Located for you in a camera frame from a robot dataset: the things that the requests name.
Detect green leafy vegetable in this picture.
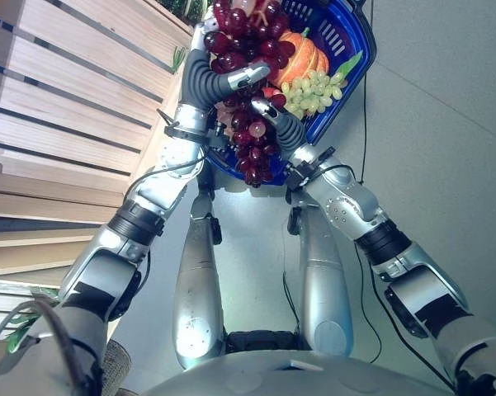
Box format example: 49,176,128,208
6,286,61,354

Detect robot leg silver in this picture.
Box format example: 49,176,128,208
286,185,355,358
172,159,227,370

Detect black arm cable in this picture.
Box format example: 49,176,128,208
356,243,457,392

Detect robot left leg silver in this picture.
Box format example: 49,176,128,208
172,159,227,370

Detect grey shoulder cable bundle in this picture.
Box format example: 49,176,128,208
0,297,90,396

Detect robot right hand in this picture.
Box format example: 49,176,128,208
250,97,324,167

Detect green grape bunch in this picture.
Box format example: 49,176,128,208
280,68,349,120

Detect orange pumpkin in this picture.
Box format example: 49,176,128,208
267,26,331,88

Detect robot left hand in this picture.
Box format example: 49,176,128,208
174,19,272,134

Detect blue plastic shopping basket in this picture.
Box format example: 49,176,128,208
204,0,377,187

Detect green plants on shelf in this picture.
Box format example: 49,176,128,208
154,0,212,26

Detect woven wicker basket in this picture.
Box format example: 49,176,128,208
101,337,133,394

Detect red grape bunch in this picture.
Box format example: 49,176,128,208
203,0,296,187

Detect green scallion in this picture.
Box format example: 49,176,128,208
170,45,187,74

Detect wooden slatted shelf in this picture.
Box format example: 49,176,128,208
0,0,196,344

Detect thin black leg cable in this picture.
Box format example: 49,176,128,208
281,234,303,333

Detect green leaf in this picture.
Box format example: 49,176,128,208
333,49,364,82

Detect red strawberry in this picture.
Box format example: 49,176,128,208
261,85,287,109

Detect black hanging cable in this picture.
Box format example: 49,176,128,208
361,0,375,185

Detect robot right leg silver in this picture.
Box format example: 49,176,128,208
286,185,355,358

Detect robot torso silver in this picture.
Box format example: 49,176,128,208
139,328,459,396

